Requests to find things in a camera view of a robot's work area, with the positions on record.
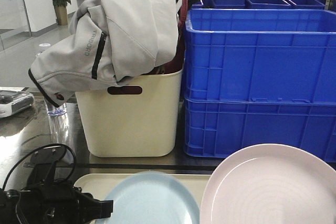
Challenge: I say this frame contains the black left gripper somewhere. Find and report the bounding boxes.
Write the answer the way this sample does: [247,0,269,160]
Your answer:
[1,186,114,223]

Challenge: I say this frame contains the light blue plate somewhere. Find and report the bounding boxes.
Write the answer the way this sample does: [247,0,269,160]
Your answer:
[95,186,200,223]

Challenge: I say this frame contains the pink white plate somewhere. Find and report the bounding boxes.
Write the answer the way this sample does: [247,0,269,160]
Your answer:
[200,144,335,223]

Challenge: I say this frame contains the cream plastic tray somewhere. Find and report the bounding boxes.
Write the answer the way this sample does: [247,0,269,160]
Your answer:
[75,171,210,203]

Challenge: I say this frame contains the clear water bottle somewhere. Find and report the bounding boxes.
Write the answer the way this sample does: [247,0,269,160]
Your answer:
[35,42,70,147]

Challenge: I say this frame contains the white grey remote controller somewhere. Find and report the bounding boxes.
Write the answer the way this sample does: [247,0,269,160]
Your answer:
[1,90,35,118]

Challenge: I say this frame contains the cream plastic basket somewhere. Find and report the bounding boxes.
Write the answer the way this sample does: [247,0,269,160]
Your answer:
[76,70,182,157]

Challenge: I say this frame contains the large blue crate lower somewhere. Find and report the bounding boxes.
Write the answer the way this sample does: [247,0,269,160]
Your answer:
[184,97,335,163]

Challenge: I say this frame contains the large blue crate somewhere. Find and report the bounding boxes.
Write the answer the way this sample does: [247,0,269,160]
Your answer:
[185,9,335,103]
[184,97,335,163]

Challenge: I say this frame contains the grey jacket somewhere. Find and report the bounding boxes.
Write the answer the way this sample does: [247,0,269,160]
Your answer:
[28,0,186,107]

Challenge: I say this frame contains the potted plant in planter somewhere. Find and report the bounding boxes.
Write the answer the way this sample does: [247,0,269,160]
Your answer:
[52,0,71,26]

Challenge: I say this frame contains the large blue crate upper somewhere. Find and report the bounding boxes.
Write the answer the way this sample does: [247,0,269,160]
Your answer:
[185,9,335,103]

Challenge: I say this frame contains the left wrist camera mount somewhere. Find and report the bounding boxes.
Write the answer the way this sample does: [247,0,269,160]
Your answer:
[23,146,67,193]

